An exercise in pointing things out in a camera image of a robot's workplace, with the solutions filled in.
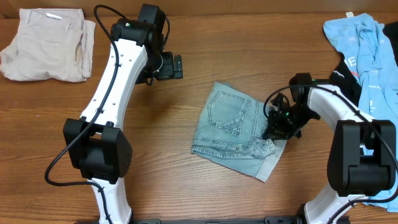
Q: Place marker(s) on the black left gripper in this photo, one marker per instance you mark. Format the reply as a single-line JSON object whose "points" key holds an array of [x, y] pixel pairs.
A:
{"points": [[176, 66]]}

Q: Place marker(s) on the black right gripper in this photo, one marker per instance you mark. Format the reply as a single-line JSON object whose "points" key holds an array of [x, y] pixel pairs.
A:
{"points": [[278, 130]]}

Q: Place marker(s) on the light blue denim shorts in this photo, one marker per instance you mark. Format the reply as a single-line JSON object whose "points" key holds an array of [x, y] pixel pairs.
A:
{"points": [[229, 133]]}

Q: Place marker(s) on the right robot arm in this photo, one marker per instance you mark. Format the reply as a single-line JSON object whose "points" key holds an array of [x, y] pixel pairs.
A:
{"points": [[362, 160]]}

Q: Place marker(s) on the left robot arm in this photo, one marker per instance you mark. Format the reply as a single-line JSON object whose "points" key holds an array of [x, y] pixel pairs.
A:
{"points": [[96, 143]]}

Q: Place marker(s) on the black garment with print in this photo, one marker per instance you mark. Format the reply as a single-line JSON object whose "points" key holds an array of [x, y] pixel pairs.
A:
{"points": [[343, 77]]}

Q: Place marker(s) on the light blue t-shirt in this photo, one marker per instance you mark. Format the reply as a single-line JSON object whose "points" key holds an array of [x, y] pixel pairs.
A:
{"points": [[368, 53]]}

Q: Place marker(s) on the folded beige trousers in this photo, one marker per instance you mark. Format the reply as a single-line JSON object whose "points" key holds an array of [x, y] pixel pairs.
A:
{"points": [[50, 43]]}

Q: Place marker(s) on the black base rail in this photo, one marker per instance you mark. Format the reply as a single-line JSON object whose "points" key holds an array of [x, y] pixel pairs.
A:
{"points": [[211, 221]]}

